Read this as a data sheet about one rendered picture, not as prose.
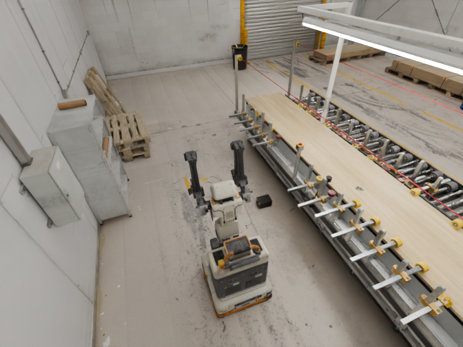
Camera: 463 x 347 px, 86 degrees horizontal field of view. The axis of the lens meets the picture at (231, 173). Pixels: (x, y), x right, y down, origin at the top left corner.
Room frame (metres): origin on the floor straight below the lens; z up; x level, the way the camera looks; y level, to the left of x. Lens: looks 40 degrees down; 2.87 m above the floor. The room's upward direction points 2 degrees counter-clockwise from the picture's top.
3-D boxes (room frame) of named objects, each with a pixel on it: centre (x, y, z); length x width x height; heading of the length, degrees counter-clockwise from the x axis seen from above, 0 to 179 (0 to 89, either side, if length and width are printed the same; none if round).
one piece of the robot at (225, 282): (1.31, -0.02, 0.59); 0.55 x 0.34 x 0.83; 108
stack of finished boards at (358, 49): (9.75, -4.41, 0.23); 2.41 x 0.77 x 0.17; 110
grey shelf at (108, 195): (2.82, 1.87, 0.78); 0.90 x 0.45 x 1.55; 19
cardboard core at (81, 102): (2.92, 1.91, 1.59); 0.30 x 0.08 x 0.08; 109
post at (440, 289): (0.74, -1.38, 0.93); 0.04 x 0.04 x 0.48; 19
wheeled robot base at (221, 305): (1.40, 0.01, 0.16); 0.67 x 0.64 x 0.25; 18
